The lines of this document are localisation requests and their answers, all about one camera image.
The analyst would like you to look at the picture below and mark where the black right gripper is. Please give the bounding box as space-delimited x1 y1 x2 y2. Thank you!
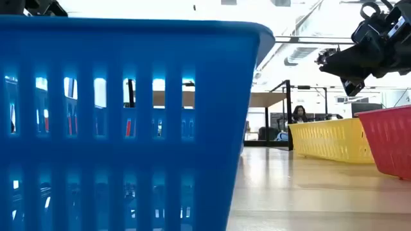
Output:
319 19 398 97

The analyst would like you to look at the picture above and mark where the yellow plastic basket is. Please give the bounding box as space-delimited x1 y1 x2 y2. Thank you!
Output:
288 117 376 165

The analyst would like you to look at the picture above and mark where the blue plastic basket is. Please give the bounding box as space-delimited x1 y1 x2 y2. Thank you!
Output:
0 14 276 231

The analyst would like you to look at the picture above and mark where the black computer monitor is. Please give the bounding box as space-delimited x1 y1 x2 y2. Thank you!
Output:
351 102 383 119

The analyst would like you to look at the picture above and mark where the person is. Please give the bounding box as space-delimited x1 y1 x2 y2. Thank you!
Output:
290 105 310 124

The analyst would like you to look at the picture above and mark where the black background chair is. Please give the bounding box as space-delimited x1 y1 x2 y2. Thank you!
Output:
258 126 280 141

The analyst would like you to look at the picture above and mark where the black overhead camera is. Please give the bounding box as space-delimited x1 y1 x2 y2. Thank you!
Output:
315 47 341 66

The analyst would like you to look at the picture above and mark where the black background metal frame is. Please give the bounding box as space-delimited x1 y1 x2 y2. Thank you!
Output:
290 84 329 122

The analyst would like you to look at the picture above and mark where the black overhead frame beam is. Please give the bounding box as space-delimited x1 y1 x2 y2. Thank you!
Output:
275 35 354 46

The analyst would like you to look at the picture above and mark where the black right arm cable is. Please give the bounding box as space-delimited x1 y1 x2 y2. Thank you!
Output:
359 1 395 21

